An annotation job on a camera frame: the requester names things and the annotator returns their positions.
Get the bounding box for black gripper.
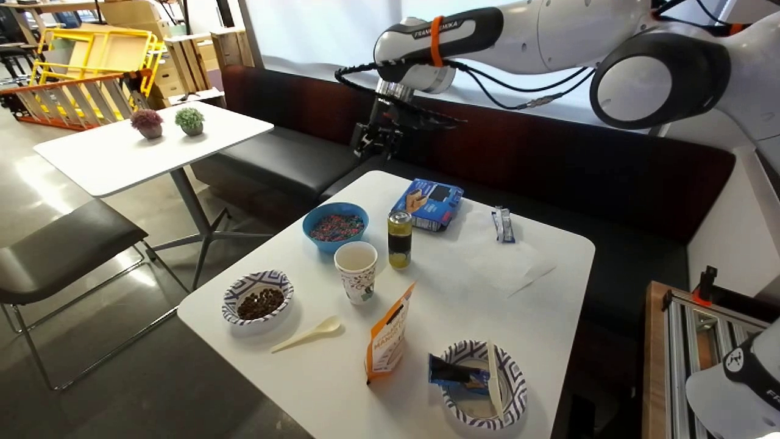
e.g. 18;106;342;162
351;81;444;158

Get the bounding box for blue bowl with colourful candy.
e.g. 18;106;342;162
303;203;369;256

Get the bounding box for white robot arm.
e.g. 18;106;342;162
370;0;780;148

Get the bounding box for blue fruit bar box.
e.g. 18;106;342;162
390;178;464;232

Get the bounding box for patterned paper cup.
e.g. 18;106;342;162
335;241;379;306

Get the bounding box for silver blue snack bar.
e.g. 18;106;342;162
494;208;517;243

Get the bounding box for green plant ornament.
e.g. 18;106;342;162
175;107;205;136

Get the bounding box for paper plate with brown food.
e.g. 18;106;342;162
222;268;295;334

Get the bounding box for white plastic spoon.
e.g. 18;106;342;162
272;317;344;354

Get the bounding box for orange dried mango bag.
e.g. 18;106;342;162
364;282;416;385

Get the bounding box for purple plant ornament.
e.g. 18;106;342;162
132;110;164;140

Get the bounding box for white plastic knife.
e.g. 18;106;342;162
486;341;506;419

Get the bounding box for blue snack wrapper on plate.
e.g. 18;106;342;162
430;357;491;399

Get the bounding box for white side table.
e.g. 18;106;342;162
34;102;272;281

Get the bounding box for blue patterned paper plate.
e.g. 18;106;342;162
430;338;530;434

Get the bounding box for yellow metal cart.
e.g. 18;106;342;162
0;24;167;130

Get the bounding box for dark chair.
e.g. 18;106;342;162
0;199;191;393

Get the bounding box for wooden framed metal rack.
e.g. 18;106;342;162
642;267;780;439

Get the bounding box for black white cap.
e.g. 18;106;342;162
685;319;780;439

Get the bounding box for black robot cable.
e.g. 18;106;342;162
335;56;600;112

